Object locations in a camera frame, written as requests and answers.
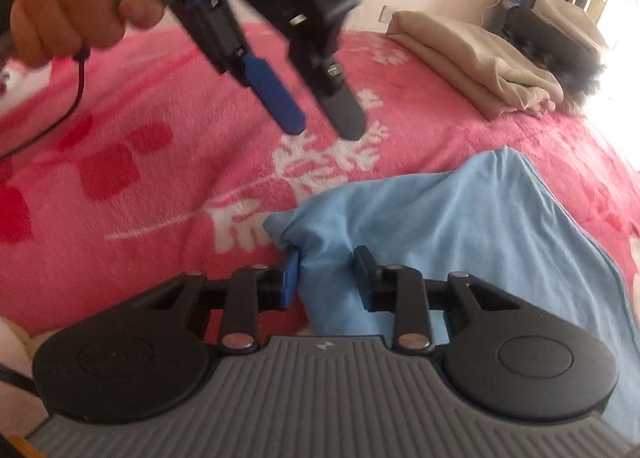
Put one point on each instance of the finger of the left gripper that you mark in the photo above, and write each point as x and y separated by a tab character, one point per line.
263	81
335	93

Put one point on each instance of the pink floral bed blanket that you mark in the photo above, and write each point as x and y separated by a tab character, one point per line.
145	163

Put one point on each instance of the person's left hand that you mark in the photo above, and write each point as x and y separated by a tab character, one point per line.
43	30

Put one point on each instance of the folded beige garment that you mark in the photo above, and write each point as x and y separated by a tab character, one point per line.
486	69

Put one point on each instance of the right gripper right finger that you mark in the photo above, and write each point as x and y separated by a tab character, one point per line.
501	353

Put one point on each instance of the light blue t-shirt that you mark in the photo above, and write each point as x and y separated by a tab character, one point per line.
494	218

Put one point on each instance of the stack of folded clothes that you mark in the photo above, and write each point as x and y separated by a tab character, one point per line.
559	37

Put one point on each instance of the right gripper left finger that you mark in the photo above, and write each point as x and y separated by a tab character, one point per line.
151	353

